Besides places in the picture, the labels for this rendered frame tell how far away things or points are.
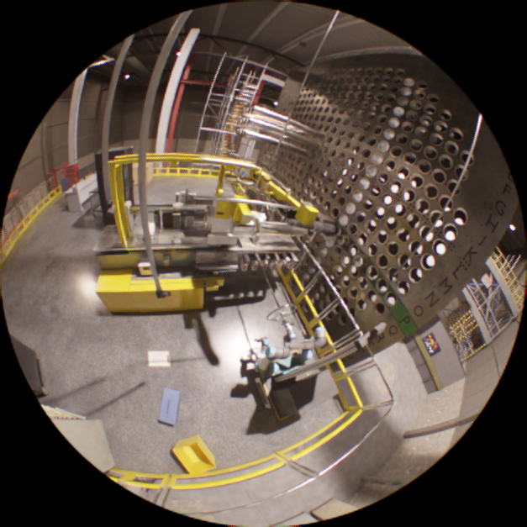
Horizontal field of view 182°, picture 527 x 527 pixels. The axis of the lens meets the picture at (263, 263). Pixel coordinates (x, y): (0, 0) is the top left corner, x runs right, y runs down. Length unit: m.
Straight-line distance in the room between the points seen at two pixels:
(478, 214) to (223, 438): 4.30
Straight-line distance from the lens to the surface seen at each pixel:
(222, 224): 2.14
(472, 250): 2.78
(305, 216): 1.29
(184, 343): 2.59
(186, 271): 2.50
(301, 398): 1.85
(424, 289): 2.81
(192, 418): 2.50
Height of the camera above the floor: 2.46
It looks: 41 degrees down
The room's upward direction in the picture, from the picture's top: 23 degrees clockwise
